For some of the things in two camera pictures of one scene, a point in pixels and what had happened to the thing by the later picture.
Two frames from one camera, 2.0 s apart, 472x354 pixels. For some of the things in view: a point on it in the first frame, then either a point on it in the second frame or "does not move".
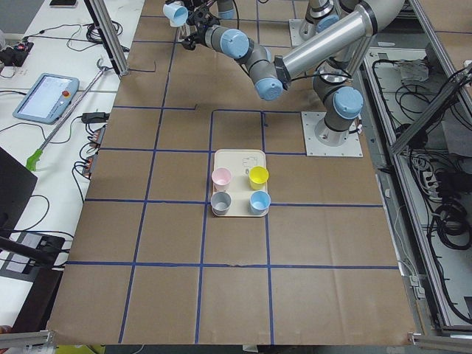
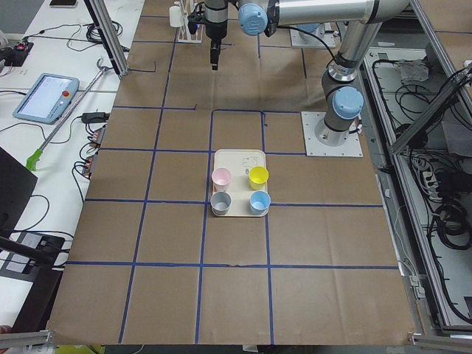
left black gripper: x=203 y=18 → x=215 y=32
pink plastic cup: x=221 y=178 does not move
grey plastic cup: x=220 y=202 does not move
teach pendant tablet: x=48 y=99 does not move
